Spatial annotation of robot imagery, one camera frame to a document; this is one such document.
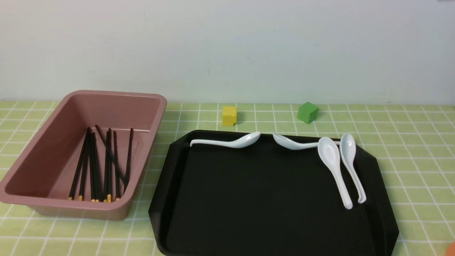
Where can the yellow cube block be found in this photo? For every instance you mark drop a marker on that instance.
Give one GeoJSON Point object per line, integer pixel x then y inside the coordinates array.
{"type": "Point", "coordinates": [229, 116]}

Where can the white spoon far right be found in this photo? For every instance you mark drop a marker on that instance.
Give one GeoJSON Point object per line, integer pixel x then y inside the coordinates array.
{"type": "Point", "coordinates": [348, 149]}

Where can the white spoon far left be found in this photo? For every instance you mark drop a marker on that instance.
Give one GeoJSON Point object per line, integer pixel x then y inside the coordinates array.
{"type": "Point", "coordinates": [241, 142]}

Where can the pink rectangular plastic bin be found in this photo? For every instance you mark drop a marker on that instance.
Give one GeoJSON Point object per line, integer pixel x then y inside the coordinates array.
{"type": "Point", "coordinates": [42, 175]}

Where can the orange object at corner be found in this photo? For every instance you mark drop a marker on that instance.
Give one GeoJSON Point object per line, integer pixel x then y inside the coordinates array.
{"type": "Point", "coordinates": [450, 250]}

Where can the white spoon back middle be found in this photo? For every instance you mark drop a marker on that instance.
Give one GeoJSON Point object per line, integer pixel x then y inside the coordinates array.
{"type": "Point", "coordinates": [290, 144]}

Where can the white spoon front centre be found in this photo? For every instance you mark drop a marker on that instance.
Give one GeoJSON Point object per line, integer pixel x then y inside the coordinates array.
{"type": "Point", "coordinates": [329, 154]}

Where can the white spoon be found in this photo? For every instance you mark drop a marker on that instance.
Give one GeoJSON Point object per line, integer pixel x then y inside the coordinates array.
{"type": "Point", "coordinates": [348, 149]}
{"type": "Point", "coordinates": [290, 144]}
{"type": "Point", "coordinates": [241, 142]}
{"type": "Point", "coordinates": [329, 154]}

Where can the black plastic tray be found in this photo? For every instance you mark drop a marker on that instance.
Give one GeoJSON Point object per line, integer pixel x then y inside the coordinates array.
{"type": "Point", "coordinates": [266, 200]}

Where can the green cube block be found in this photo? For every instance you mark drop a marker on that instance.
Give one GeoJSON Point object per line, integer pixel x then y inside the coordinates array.
{"type": "Point", "coordinates": [308, 112]}

